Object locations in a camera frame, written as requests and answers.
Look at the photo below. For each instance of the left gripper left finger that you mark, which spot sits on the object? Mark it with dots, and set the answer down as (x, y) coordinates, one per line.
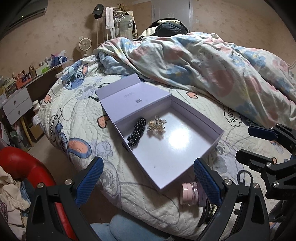
(42, 221)

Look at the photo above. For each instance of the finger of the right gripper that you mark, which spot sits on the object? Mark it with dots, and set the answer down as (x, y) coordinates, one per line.
(279, 133)
(279, 178)

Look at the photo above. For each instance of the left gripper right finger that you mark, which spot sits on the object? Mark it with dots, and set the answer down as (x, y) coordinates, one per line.
(252, 221)

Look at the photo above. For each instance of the black claw hair clip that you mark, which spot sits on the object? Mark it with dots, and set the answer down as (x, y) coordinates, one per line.
(207, 213)

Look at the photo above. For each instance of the pink round case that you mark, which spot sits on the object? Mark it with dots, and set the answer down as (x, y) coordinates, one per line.
(189, 194)

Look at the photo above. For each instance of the black polka dot scrunchie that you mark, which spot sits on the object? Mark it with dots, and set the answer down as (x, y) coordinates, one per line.
(134, 138)

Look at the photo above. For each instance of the lavender cardboard box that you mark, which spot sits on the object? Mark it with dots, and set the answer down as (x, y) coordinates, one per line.
(163, 133)

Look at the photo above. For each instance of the clear star hair clip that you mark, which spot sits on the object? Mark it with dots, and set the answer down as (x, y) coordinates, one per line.
(157, 125)

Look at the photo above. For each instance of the clothes pile on chair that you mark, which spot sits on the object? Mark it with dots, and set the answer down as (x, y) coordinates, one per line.
(15, 204)

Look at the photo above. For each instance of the floral comforter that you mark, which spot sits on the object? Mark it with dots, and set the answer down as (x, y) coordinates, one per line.
(253, 82)

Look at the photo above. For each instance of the red chair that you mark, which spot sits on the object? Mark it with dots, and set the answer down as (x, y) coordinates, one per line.
(23, 166)

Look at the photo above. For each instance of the white quilted cartoon bedspread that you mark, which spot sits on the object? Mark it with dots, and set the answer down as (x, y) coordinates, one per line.
(75, 122)

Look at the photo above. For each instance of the white drawer unit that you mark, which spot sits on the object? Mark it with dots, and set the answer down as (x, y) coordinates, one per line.
(17, 105)

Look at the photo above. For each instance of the black clothing pile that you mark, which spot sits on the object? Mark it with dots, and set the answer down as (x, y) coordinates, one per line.
(165, 28)

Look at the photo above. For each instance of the white door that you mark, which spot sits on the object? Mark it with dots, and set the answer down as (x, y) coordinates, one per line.
(181, 10)

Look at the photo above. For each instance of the white desk fan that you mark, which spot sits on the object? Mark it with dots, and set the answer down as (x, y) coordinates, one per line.
(84, 46)

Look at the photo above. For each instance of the clothes rack with garments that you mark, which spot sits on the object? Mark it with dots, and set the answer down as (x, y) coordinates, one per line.
(116, 22)

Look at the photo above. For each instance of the black cap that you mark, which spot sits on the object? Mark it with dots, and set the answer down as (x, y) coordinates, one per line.
(98, 11)

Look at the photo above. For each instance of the wall air conditioner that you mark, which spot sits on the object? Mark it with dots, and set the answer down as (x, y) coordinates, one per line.
(17, 13)

